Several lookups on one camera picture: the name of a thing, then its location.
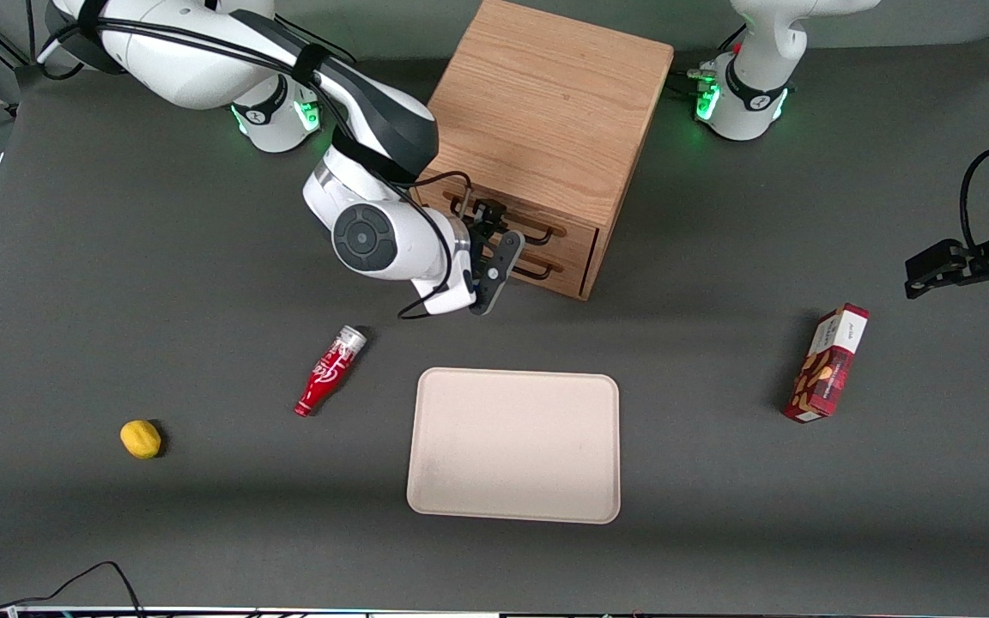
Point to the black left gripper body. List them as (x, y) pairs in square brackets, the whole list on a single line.
[(978, 263)]

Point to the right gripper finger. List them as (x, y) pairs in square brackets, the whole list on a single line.
[(490, 219), (499, 275)]

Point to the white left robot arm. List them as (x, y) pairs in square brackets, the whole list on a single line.
[(752, 77)]

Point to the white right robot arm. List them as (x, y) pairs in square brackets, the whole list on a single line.
[(203, 73)]

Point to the wooden drawer cabinet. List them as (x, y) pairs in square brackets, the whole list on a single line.
[(546, 94)]

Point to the red plaid cookie box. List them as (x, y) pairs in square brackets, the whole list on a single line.
[(828, 365)]

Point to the beige plastic tray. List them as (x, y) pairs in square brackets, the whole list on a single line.
[(513, 446)]

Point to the red cola bottle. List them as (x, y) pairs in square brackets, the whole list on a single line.
[(329, 371)]

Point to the yellow lemon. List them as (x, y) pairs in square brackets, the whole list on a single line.
[(140, 439)]

